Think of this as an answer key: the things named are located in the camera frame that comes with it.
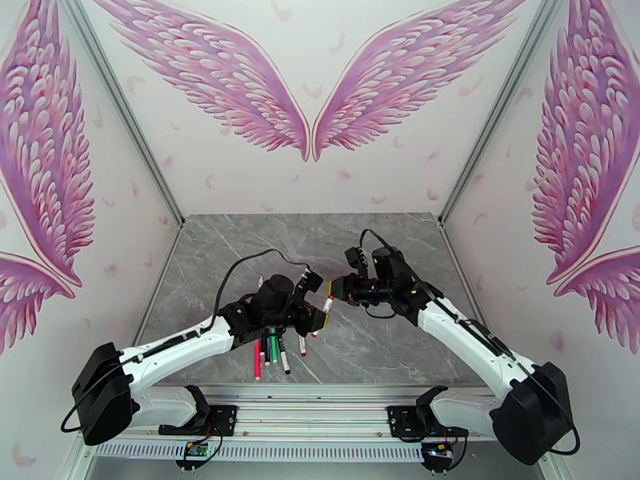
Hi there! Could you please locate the small circuit board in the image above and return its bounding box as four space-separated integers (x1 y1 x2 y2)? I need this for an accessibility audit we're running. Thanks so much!
419 441 458 470
174 439 222 470

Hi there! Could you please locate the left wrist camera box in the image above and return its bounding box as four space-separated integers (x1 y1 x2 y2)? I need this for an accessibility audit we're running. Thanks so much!
294 270 325 298

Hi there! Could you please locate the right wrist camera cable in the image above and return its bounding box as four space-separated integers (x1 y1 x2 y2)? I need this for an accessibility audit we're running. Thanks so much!
359 228 446 301

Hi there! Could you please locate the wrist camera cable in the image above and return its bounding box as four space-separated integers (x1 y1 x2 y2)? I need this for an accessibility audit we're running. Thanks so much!
210 249 309 340
359 228 446 301

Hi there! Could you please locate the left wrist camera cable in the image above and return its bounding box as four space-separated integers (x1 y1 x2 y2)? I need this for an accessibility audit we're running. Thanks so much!
210 249 309 340

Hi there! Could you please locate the aluminium frame bar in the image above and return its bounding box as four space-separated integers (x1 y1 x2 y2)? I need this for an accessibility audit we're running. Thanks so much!
130 224 185 347
439 224 489 345

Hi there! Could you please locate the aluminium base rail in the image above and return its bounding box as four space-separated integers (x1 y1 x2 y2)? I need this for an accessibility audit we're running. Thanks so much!
77 385 554 442

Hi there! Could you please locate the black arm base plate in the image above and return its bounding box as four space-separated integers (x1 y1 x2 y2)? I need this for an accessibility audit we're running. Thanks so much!
387 404 470 441
158 404 238 438

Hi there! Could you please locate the white perforated cable tray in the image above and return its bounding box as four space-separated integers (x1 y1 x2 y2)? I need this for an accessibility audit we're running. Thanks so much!
94 441 427 462

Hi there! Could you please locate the aluminium frame post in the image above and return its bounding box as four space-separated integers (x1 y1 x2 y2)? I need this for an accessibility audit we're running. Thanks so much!
437 0 577 230
54 0 186 229

